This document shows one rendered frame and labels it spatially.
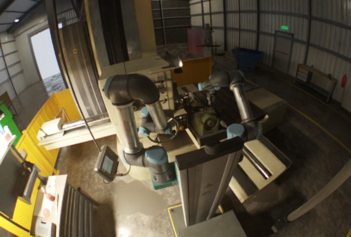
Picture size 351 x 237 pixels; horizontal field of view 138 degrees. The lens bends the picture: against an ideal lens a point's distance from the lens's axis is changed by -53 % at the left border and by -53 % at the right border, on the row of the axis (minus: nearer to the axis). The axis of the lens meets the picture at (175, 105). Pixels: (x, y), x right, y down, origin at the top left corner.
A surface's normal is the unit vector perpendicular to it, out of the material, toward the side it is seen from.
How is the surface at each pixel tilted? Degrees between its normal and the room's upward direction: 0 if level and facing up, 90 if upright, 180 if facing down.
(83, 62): 90
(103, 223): 0
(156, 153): 7
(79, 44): 90
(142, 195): 0
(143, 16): 90
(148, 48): 90
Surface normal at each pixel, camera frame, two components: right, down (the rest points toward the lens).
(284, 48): -0.94, 0.25
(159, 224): -0.08, -0.84
